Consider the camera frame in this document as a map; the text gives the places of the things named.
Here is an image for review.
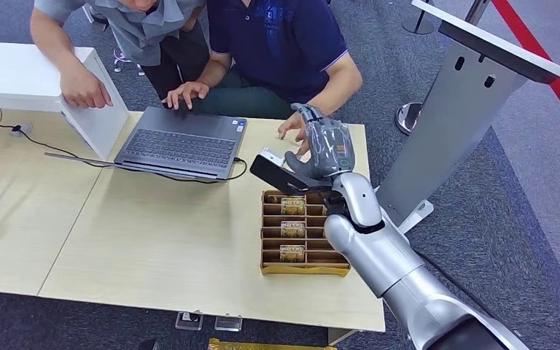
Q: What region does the person's right hand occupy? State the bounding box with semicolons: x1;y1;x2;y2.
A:
59;63;114;109
161;80;211;111

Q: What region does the person's left hand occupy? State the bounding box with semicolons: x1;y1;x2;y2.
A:
276;112;312;158

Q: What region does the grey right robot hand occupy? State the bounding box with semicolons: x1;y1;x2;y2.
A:
284;102;357;182

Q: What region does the person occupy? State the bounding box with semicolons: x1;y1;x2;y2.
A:
161;0;364;158
29;0;211;109

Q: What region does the wooden card rack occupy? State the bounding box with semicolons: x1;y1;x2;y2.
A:
260;189;352;277

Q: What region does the chair base with casters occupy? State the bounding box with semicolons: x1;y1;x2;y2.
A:
112;47;147;77

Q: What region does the grey laptop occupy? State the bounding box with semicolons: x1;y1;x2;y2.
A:
44;106;248;182

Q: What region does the white box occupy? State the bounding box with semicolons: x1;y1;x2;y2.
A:
0;41;131;160

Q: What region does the grey lectern stand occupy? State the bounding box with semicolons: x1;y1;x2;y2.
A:
376;0;560;236

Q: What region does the yellow wooden box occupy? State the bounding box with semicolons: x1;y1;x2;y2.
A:
206;338;338;350

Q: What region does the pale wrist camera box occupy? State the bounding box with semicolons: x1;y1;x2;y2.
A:
259;147;287;168

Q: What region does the grey round cable holder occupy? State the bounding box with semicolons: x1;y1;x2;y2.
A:
10;121;34;138

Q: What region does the black cable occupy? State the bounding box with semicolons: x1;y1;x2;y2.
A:
0;115;249;185

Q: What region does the clear acrylic bracket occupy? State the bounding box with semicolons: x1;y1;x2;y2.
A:
214;314;244;333
175;311;205;332

